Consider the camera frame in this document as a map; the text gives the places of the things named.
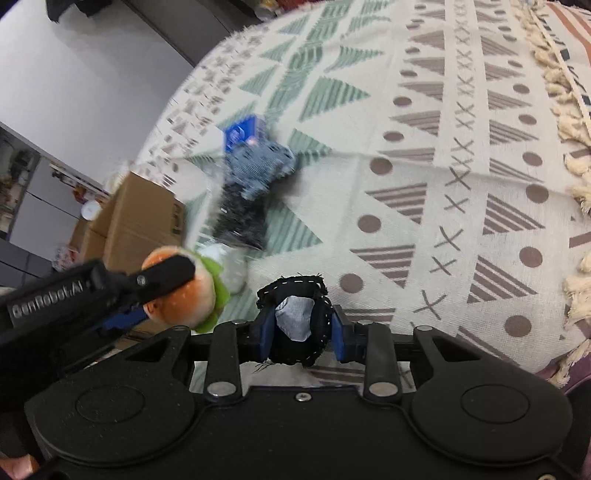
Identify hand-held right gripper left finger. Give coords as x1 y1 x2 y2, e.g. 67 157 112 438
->
122 314 278 400

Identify black item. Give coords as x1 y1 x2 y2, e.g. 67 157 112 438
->
211 182 269 252

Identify blue-grey socks with blue label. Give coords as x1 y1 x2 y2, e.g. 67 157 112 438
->
222 115 298 201

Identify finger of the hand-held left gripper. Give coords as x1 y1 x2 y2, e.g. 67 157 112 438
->
108 255 198 306
92 305 151 336

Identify cardboard box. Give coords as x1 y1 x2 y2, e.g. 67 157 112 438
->
69 171 188 278

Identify orange striped bed cloth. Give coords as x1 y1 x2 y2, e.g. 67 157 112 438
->
547 0 591 121

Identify geometric patterned tasselled blanket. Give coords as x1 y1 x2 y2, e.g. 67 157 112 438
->
134 0 591 384

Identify hamburger plush toy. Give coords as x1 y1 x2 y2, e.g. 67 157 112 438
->
141 246 232 334

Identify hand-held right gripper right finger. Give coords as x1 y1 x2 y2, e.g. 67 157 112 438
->
330 305 488 400

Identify black stitched fabric pouch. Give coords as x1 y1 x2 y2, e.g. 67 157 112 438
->
256 274 334 368

